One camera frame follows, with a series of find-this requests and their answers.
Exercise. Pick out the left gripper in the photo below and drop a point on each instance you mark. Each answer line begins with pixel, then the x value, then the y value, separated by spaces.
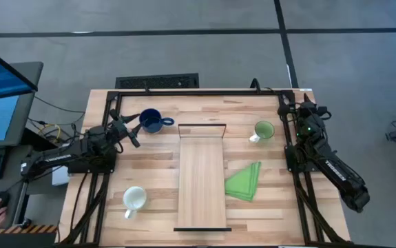
pixel 120 128

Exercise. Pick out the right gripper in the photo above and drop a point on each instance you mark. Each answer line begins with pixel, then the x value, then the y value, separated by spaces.
pixel 306 115

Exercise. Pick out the dark blue mug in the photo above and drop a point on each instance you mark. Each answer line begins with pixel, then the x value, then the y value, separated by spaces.
pixel 151 126

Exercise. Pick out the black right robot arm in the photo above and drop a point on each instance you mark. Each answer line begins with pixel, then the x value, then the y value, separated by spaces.
pixel 335 172

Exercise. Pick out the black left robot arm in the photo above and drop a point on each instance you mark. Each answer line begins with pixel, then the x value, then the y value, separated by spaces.
pixel 56 158

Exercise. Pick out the black floor vent grille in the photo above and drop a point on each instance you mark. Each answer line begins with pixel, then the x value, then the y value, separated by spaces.
pixel 156 81

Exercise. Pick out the folded green cloth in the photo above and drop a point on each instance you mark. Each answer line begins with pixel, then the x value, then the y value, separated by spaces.
pixel 244 182

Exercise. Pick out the small white box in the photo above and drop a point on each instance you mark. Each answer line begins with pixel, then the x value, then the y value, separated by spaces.
pixel 60 176

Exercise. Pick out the grey operator desk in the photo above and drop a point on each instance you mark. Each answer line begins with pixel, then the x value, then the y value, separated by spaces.
pixel 11 179

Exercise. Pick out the yellow black hazard tape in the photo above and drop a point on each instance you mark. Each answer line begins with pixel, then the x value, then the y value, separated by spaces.
pixel 25 229

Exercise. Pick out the black computer mouse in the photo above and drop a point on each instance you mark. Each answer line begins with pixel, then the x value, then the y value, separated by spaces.
pixel 1 197

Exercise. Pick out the black arched frame bracket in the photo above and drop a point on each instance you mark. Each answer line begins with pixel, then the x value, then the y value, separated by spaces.
pixel 146 89
pixel 256 86

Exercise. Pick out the black table frame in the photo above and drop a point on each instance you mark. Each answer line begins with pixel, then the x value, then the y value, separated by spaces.
pixel 201 93

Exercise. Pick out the wooden shelf with black frame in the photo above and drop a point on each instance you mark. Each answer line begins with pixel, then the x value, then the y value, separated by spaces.
pixel 201 179

